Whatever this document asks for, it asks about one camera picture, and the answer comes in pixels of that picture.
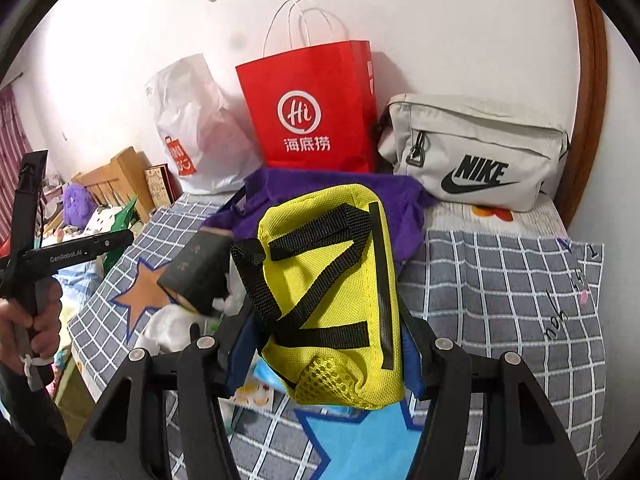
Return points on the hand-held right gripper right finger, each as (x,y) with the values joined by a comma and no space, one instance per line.
(412,360)

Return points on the red paper shopping bag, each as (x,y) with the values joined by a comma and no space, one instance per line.
(310,80)

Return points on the white green rolled cloth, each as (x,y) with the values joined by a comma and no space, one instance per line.
(170,327)

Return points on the person's left forearm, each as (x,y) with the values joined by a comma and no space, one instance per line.
(25,410)

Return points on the purple plush toy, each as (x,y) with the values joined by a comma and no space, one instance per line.
(77,205)

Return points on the black box with gold edge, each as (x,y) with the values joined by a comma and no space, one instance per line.
(200,270)

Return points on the white plastic shopping bag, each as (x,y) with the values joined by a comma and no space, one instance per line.
(200,110)

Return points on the dark brown wooden headboard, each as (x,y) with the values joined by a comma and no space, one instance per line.
(585,110)

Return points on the grey waist bag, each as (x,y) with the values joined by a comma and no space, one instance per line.
(475,130)

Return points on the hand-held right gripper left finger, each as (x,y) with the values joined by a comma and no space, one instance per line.
(239,360)

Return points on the white fruit print snack packet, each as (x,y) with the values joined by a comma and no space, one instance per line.
(252,399)

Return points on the striped pink curtain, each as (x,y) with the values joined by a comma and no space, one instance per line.
(11,145)

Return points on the yellow mesh pocket bag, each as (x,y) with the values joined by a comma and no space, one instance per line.
(300,220)

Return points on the grey checked star blanket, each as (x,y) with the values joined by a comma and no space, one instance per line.
(500,285)

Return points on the green paper bag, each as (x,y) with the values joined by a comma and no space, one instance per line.
(122,217)

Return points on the purple cloth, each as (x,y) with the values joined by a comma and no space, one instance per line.
(300,180)

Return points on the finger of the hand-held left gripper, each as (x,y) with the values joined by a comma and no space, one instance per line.
(31,200)

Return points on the person's left hand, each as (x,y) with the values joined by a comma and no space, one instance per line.
(47,325)

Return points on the patterned brown box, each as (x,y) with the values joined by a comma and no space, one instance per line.
(161,185)

